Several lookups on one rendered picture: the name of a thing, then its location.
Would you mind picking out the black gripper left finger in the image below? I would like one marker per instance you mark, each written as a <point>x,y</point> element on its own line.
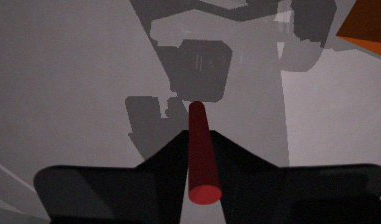
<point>152,192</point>

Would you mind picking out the dark red peg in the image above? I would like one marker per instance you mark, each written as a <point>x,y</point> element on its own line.
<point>203,183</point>

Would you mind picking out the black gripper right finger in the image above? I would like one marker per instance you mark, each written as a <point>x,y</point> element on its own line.
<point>255,191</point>

